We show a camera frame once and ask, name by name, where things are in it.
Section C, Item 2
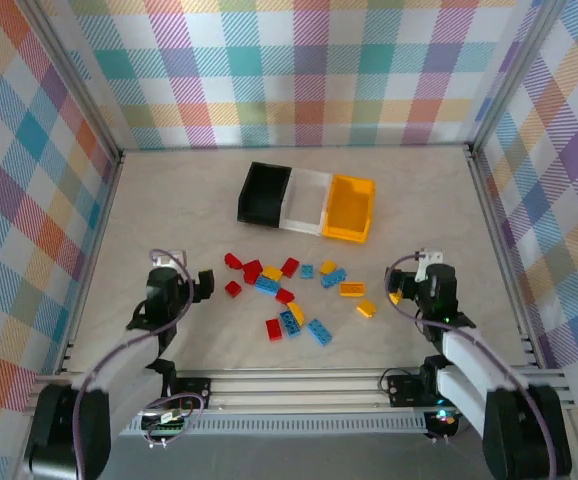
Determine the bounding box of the large red sloped lego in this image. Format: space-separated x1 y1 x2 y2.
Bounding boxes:
242 259 264 285

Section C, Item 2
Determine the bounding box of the yellow curved lego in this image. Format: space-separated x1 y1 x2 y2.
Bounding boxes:
286 301 309 326

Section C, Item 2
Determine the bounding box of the yellow plastic bin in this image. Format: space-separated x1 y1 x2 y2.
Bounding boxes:
321 173 377 245

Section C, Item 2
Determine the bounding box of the blue rectangular lego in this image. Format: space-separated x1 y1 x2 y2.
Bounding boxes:
278 310 303 339

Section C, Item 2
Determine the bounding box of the black controller with led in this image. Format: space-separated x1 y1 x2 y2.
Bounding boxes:
426 407 460 436

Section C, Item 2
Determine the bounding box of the green circuit board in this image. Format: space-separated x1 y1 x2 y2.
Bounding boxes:
141 407 190 436

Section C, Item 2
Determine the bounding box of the white plastic bin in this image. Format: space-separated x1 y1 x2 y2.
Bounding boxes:
278 167 335 237

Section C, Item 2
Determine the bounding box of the black plastic bin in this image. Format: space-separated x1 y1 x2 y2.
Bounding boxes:
236 160 293 230

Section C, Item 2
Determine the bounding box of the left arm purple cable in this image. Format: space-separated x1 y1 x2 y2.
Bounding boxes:
71 247 195 480

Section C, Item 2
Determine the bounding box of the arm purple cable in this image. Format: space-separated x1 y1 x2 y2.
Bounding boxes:
71 247 195 480
385 253 553 480

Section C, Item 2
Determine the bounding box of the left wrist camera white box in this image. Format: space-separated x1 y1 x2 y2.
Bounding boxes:
148 248 189 269

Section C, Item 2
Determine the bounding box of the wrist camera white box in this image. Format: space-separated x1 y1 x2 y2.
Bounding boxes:
415 247 444 282
148 248 189 269

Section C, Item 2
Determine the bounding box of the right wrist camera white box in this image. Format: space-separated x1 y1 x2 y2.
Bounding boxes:
415 247 444 282

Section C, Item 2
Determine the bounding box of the aluminium side rail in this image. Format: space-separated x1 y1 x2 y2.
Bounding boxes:
56 149 126 376
464 143 548 371

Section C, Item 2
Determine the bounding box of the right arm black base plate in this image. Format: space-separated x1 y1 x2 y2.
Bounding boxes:
382 368 443 407

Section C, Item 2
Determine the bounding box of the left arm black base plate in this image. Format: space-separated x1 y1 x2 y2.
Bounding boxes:
161 359 213 409

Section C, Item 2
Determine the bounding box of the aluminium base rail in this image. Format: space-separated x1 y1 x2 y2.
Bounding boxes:
23 369 573 416

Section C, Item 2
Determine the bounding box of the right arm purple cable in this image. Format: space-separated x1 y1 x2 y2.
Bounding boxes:
385 253 553 480

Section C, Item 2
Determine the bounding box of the grey slotted cable duct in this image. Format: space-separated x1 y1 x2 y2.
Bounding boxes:
118 415 430 437

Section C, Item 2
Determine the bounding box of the aluminium frame post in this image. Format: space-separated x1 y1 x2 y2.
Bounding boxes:
467 0 568 154
21 0 125 166

